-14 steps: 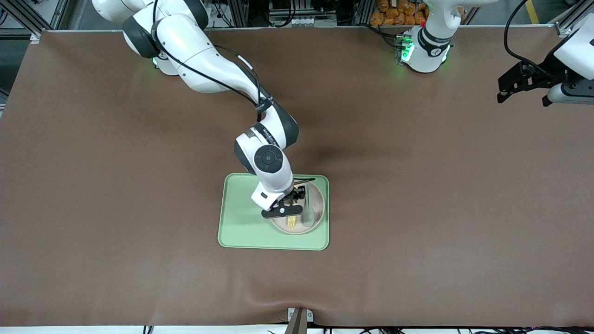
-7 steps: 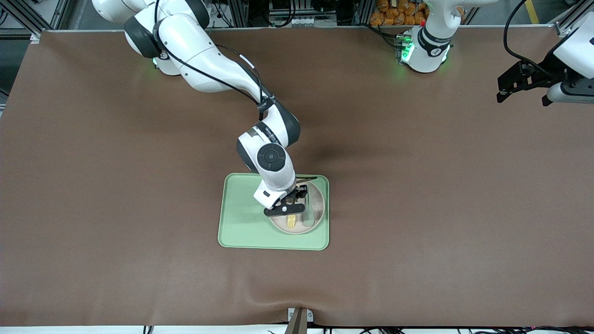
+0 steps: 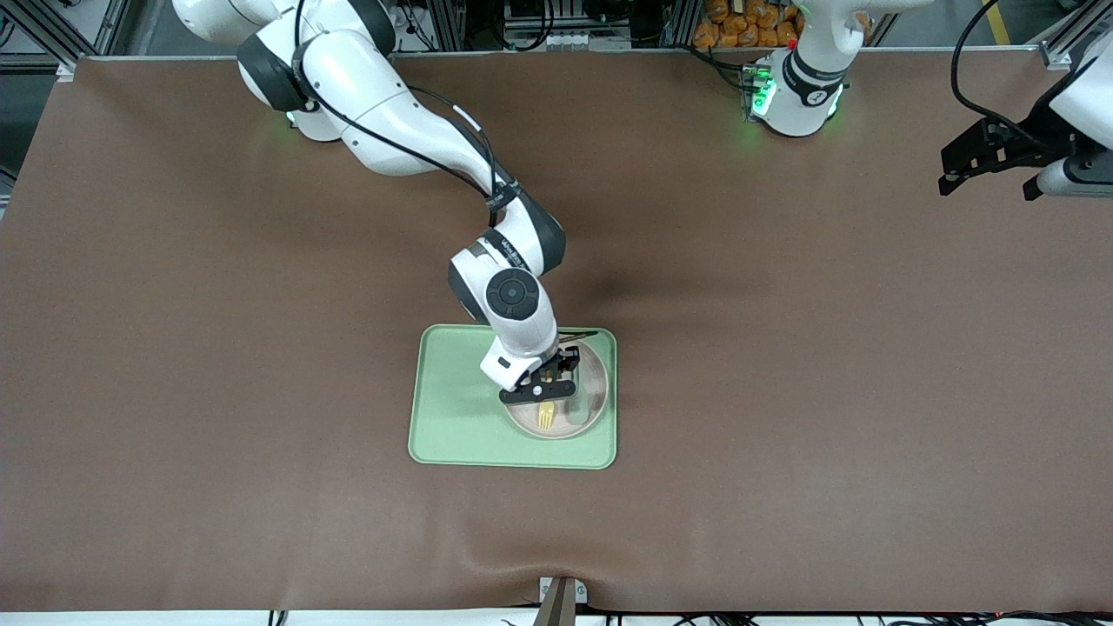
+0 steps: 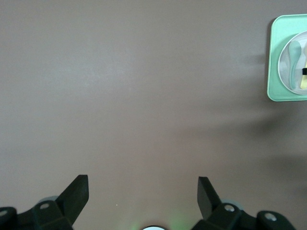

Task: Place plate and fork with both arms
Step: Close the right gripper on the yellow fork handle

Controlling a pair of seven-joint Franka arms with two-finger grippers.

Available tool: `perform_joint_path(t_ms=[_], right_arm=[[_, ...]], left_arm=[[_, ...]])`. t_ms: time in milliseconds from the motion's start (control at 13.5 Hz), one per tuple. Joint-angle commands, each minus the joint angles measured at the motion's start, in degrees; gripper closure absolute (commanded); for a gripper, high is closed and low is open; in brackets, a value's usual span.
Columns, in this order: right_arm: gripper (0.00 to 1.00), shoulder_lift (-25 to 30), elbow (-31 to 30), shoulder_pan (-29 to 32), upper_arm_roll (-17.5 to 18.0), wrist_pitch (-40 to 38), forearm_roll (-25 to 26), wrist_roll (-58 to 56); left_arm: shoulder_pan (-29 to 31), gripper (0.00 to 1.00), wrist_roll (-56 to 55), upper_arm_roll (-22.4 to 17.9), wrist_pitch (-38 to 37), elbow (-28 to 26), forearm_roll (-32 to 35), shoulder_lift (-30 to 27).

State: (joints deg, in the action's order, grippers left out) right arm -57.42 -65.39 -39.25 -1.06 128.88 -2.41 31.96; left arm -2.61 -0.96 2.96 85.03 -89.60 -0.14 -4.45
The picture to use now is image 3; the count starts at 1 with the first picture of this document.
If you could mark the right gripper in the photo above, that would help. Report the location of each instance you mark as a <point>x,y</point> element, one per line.
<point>567,357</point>

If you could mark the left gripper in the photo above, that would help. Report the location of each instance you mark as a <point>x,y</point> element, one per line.
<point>1032,149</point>

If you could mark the round beige plate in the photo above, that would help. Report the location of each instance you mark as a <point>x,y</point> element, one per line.
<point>593,387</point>

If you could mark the pale green plastic spoon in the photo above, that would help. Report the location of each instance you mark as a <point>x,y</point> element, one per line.
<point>578,413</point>

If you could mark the yellow plastic fork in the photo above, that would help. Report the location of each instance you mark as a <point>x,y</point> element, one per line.
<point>546,419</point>

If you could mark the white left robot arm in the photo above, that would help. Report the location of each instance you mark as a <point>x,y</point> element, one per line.
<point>796,104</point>

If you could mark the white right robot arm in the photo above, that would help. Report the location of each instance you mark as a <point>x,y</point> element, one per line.
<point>383,113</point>

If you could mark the light green rectangular tray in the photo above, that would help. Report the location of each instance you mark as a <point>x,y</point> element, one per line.
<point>452,400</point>

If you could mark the pile of orange objects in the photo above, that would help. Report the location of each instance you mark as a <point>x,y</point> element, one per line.
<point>739,30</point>

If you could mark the brown table mat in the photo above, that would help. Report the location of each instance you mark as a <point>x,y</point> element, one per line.
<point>261,435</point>

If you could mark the white terminal block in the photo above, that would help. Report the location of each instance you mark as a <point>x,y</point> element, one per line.
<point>565,39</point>

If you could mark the aluminium frame rail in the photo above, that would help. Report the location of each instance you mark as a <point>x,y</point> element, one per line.
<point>1054,54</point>
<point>65,68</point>

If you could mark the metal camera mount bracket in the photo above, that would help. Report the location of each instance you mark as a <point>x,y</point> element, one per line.
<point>561,604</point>

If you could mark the aluminium frame post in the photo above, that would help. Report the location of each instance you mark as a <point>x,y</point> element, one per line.
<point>448,26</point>
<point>678,24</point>

